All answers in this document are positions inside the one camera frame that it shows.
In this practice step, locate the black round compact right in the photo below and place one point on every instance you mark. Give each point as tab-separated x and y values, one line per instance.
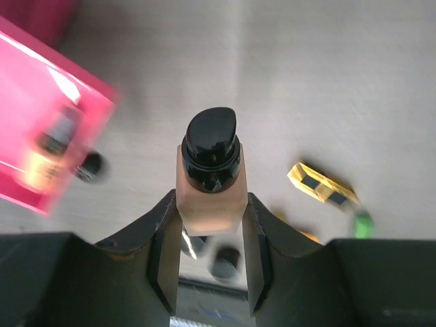
224	267

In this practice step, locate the gold black lipstick upper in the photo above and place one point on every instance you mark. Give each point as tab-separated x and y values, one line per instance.
322	187

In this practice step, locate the gold black lipstick lower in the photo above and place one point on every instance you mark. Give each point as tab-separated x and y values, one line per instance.
304	230

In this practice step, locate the gold black lipstick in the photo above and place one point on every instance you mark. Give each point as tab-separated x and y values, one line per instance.
304	230
322	187

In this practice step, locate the peach foundation bottle black cap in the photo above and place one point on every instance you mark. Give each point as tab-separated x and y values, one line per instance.
46	158

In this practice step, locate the pink drawer tray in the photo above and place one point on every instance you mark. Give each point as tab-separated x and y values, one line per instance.
36	82

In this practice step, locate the green lip balm tube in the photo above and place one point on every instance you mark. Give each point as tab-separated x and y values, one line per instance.
362	224

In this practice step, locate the black drawer knob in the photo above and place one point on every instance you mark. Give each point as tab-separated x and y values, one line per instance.
93	169

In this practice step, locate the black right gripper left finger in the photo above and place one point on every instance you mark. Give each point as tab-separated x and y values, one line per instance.
127	279

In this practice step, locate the beige foundation bottle black pump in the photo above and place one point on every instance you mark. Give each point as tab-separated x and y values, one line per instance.
211	184

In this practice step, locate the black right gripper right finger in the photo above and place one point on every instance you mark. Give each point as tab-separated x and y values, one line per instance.
294	281

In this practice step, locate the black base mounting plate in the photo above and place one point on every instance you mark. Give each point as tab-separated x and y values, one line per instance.
201	303

